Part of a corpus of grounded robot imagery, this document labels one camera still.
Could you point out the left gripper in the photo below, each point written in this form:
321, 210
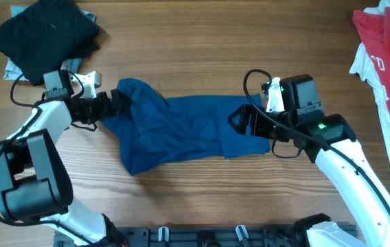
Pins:
105, 103

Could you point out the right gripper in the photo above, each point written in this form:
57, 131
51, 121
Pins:
254, 120

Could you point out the blue t-shirt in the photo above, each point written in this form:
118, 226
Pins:
155, 130

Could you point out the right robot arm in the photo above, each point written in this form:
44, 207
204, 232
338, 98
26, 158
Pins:
295, 113

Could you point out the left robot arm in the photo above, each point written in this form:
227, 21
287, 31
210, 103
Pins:
35, 188

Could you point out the folded black garment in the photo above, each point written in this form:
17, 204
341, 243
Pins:
44, 35

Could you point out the folded grey patterned cloth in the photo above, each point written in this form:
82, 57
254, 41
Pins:
12, 72

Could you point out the white t-shirt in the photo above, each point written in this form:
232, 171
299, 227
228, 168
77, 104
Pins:
363, 67

